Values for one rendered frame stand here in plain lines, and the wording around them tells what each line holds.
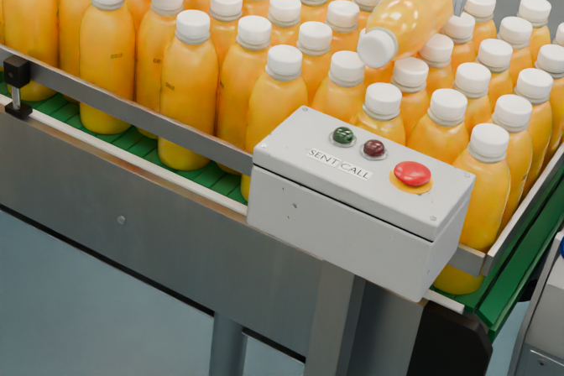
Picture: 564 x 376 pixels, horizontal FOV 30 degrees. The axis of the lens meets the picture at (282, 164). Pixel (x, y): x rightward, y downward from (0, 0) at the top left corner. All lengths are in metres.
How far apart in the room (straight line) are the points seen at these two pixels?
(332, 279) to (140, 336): 1.29
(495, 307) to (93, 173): 0.53
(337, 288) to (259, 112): 0.23
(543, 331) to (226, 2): 0.54
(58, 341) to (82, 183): 1.00
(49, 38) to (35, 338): 1.08
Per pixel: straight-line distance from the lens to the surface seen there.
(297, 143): 1.05
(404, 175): 1.01
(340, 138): 1.05
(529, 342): 1.29
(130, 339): 2.36
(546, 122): 1.25
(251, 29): 1.23
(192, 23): 1.23
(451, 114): 1.15
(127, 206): 1.37
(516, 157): 1.18
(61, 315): 2.42
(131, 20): 1.32
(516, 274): 1.28
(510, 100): 1.19
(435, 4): 1.23
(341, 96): 1.20
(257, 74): 1.25
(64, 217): 1.46
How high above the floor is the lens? 1.70
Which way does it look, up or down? 36 degrees down
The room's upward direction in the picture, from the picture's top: 7 degrees clockwise
